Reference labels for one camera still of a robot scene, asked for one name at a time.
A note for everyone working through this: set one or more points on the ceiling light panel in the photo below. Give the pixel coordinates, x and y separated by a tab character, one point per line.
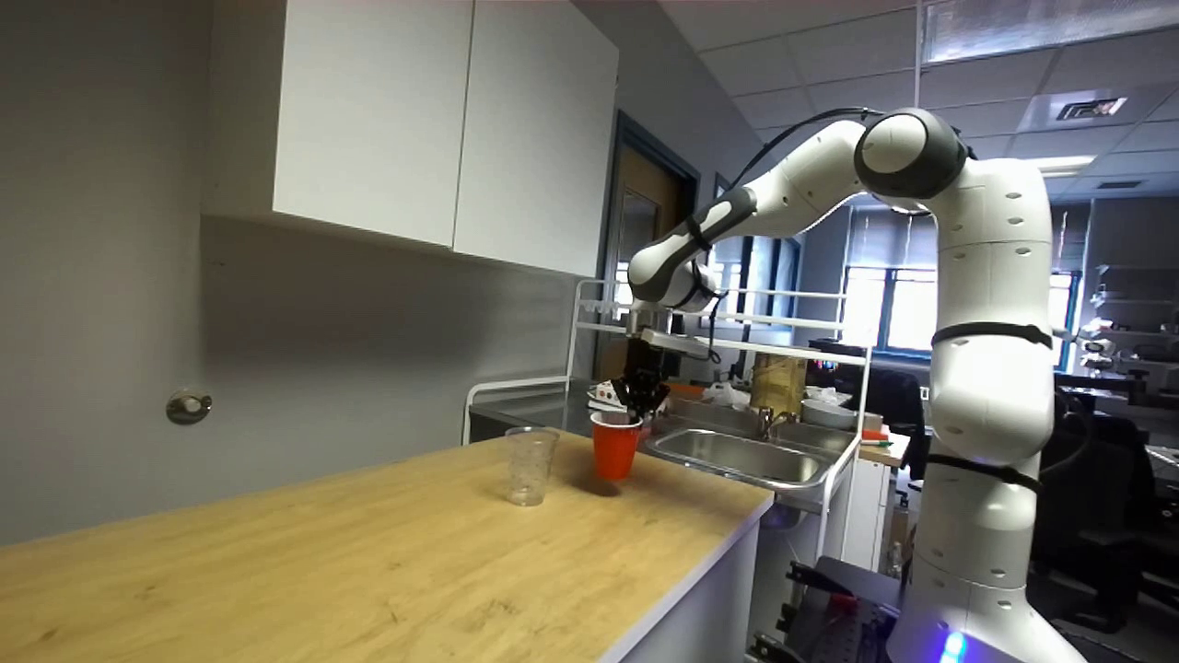
1045	25

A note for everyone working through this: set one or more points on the stainless steel sink counter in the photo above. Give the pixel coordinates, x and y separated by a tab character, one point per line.
553	412

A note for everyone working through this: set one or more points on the black and red control box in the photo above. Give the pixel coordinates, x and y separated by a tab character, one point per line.
832	609

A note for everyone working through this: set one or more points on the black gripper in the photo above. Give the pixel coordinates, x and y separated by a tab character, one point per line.
645	360

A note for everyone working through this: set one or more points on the stainless steel sink basin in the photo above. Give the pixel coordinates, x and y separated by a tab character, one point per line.
742	458

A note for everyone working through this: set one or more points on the white wall cabinet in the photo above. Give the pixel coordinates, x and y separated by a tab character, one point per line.
246	123

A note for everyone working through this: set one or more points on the white base cabinet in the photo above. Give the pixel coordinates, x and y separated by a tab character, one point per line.
705	601

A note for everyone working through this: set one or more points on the ceiling air vent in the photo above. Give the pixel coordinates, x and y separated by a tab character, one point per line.
1087	110

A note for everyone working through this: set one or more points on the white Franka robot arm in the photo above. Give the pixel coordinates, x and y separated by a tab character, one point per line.
997	371

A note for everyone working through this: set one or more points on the clear plastic cup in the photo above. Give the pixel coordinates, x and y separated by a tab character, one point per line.
530	473

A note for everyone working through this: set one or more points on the red and white box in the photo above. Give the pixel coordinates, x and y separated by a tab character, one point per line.
604	397

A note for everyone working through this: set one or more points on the white cabinet door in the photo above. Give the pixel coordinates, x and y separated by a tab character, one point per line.
534	134
370	112

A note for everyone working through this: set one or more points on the office window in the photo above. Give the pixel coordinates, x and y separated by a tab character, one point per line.
889	307

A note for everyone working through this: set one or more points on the round metal wall knob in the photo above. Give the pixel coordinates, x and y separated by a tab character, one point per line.
186	407

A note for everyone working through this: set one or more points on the red plastic cup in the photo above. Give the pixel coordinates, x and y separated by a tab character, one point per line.
615	451

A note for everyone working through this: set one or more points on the dark framed wooden door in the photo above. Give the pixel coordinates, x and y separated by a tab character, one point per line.
638	198

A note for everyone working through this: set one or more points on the black office chair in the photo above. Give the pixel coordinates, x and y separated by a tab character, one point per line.
1093	516

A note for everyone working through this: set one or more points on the yellow sponge pack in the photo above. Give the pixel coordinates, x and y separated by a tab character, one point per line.
780	387

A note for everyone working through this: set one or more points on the white tubular counter rail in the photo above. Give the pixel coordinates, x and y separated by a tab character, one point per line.
510	383

